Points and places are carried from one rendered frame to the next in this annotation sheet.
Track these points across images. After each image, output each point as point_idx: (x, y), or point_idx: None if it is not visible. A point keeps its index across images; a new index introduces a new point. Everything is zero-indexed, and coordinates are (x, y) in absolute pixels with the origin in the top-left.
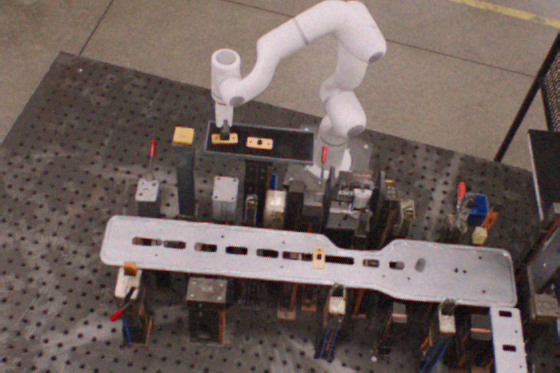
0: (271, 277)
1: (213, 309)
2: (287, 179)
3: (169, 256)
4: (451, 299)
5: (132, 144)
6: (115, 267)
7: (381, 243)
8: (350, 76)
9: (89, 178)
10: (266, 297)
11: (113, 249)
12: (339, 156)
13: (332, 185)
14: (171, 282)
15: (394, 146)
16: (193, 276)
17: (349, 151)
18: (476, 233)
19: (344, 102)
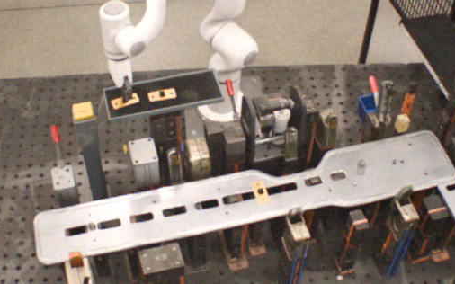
0: (220, 226)
1: (173, 277)
2: (189, 133)
3: (108, 237)
4: (407, 186)
5: (23, 147)
6: (49, 270)
7: (307, 164)
8: (235, 2)
9: None
10: (211, 254)
11: (49, 247)
12: (235, 93)
13: (253, 112)
14: (111, 269)
15: (278, 75)
16: (137, 252)
17: (239, 89)
18: (399, 121)
19: (231, 33)
